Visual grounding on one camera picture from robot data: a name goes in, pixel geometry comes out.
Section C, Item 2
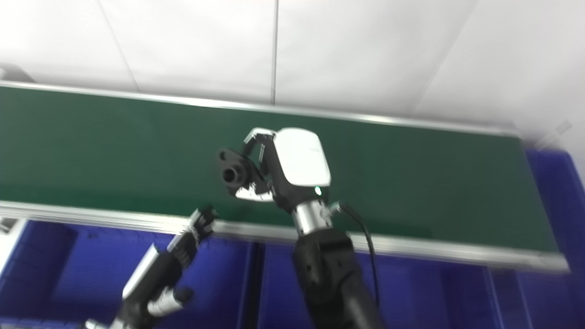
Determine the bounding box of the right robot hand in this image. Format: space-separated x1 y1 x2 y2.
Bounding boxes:
234 127 331 213

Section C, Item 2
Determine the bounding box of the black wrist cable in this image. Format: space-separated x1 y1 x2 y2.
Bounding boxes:
330 202 381 312

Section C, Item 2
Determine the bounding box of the thin grey rod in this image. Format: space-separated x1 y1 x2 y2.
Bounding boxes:
534 120 574 149

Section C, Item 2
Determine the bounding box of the blue plastic bin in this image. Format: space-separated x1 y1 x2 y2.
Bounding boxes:
256 242 503 329
0 219 259 329
491 149 585 329

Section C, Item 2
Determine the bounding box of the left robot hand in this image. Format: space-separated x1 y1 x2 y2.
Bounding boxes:
116 207 218 329

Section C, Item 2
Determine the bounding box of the black flange part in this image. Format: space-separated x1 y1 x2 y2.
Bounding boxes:
218 148 259 191

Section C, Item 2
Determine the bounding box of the green conveyor belt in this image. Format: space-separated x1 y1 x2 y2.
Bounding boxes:
0 81 570 274
0 86 559 253

